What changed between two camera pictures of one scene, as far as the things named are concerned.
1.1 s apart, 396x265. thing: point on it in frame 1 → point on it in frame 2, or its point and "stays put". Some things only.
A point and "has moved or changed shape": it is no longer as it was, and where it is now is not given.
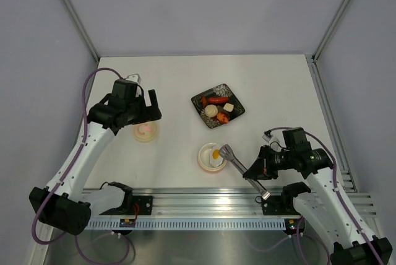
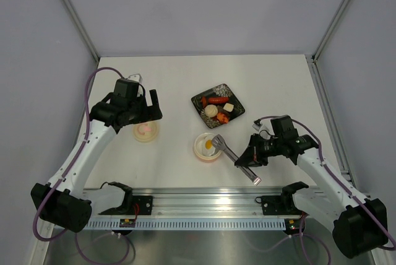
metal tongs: (226, 153) has moved or changed shape
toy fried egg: (215, 157) → (208, 148)
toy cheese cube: (228, 107) stays put
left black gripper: (150, 113) stays put
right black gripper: (262, 168) → (253, 156)
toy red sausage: (219, 99) stays put
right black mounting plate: (279, 205) stays put
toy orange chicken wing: (222, 118) stays put
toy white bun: (211, 110) stays put
